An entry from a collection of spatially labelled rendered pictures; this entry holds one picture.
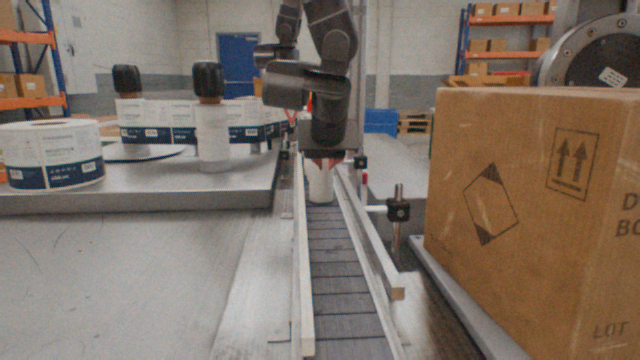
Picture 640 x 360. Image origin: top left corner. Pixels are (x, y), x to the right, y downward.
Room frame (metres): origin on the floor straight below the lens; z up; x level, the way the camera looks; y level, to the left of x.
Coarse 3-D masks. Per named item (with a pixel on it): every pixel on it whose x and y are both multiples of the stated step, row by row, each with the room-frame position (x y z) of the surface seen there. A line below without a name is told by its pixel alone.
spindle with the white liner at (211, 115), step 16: (208, 64) 0.97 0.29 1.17; (208, 80) 0.96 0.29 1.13; (208, 96) 0.96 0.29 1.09; (208, 112) 0.95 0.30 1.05; (224, 112) 0.98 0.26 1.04; (208, 128) 0.95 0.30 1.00; (224, 128) 0.98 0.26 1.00; (208, 144) 0.95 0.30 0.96; (224, 144) 0.97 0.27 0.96; (208, 160) 0.95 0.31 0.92; (224, 160) 0.97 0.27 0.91
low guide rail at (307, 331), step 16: (304, 208) 0.58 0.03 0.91; (304, 224) 0.51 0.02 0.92; (304, 240) 0.45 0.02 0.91; (304, 256) 0.41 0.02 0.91; (304, 272) 0.37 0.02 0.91; (304, 288) 0.34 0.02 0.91; (304, 304) 0.31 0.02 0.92; (304, 320) 0.29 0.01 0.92; (304, 336) 0.26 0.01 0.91; (304, 352) 0.26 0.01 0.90
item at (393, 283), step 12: (336, 168) 0.69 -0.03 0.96; (348, 180) 0.60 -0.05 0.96; (348, 192) 0.53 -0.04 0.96; (360, 204) 0.47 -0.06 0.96; (360, 216) 0.43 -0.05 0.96; (372, 228) 0.39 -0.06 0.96; (372, 240) 0.36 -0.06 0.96; (372, 252) 0.35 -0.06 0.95; (384, 252) 0.33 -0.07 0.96; (384, 264) 0.31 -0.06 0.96; (384, 276) 0.29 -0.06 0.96; (396, 276) 0.28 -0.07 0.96; (396, 288) 0.27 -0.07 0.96
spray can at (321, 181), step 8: (328, 160) 0.70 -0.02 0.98; (312, 168) 0.70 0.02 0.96; (328, 168) 0.70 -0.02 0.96; (312, 176) 0.70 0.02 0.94; (320, 176) 0.69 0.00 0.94; (328, 176) 0.70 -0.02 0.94; (312, 184) 0.70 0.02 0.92; (320, 184) 0.69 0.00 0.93; (328, 184) 0.70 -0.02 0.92; (312, 192) 0.70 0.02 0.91; (320, 192) 0.69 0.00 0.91; (328, 192) 0.70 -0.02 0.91; (312, 200) 0.70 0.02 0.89; (320, 200) 0.69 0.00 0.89; (328, 200) 0.70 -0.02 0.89
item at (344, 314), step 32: (320, 224) 0.59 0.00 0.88; (320, 256) 0.47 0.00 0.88; (352, 256) 0.47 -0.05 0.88; (320, 288) 0.39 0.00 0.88; (352, 288) 0.39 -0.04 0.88; (320, 320) 0.33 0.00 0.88; (352, 320) 0.33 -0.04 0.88; (320, 352) 0.28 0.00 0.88; (352, 352) 0.28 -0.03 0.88; (384, 352) 0.28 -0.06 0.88
